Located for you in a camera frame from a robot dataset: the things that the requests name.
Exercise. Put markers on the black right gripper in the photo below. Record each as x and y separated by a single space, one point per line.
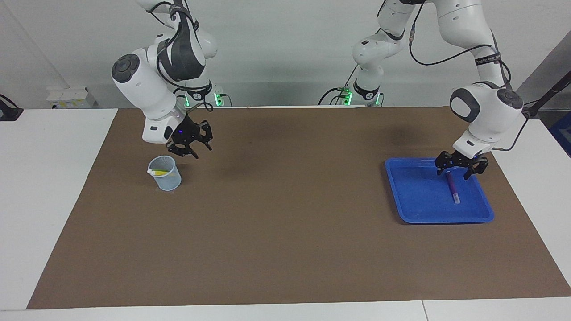
186 131

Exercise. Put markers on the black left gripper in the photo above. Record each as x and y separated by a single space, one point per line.
463 159

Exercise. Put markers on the purple marker pen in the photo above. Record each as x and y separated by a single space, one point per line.
453 189

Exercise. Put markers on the yellow marker pen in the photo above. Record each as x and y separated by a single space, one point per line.
160 172

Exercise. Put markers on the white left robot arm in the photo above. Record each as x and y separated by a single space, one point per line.
486 107

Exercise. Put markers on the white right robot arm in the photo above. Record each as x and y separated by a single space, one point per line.
147 84

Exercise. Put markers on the translucent plastic cup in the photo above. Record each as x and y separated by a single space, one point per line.
166 182

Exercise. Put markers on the blue plastic tray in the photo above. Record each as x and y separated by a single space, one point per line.
419 196

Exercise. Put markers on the blue crate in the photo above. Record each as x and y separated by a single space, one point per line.
563 133

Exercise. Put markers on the black stand pole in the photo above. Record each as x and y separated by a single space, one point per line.
548 93

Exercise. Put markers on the brown table mat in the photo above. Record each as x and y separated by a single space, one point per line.
285 223

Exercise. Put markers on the white power strip box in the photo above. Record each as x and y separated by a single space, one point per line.
71 97

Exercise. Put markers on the black table clamp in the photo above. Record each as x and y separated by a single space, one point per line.
9 113

